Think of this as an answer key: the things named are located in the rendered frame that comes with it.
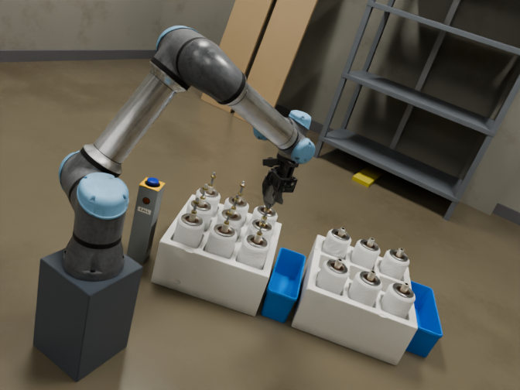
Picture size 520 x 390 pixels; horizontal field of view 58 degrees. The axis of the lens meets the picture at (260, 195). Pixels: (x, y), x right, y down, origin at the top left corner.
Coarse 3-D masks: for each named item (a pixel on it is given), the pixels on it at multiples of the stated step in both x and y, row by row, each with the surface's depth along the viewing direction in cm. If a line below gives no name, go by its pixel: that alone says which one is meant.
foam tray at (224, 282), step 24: (216, 216) 182; (168, 240) 159; (240, 240) 171; (168, 264) 160; (192, 264) 159; (216, 264) 157; (240, 264) 158; (264, 264) 164; (192, 288) 163; (216, 288) 161; (240, 288) 160; (264, 288) 158
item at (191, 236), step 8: (176, 224) 160; (184, 224) 157; (176, 232) 160; (184, 232) 158; (192, 232) 158; (200, 232) 160; (176, 240) 160; (184, 240) 159; (192, 240) 159; (200, 240) 163
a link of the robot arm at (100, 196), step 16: (96, 176) 112; (112, 176) 114; (80, 192) 107; (96, 192) 107; (112, 192) 109; (80, 208) 108; (96, 208) 106; (112, 208) 108; (80, 224) 109; (96, 224) 108; (112, 224) 110; (96, 240) 110; (112, 240) 113
